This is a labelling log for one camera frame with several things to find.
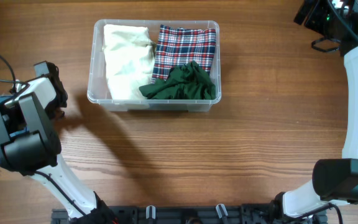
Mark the red plaid cloth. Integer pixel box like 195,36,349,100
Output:
152,25,217,83

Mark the green cloth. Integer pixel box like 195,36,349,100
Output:
139,61,216,100

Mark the cream white cloth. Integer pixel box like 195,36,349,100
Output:
103,24,156,100

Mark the clear plastic storage container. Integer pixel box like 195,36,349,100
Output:
87,19,222,112

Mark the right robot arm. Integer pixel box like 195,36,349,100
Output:
268,0,358,223

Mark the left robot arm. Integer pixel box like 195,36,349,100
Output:
0,61,119,223

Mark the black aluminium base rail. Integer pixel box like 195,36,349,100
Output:
50,203,328,224

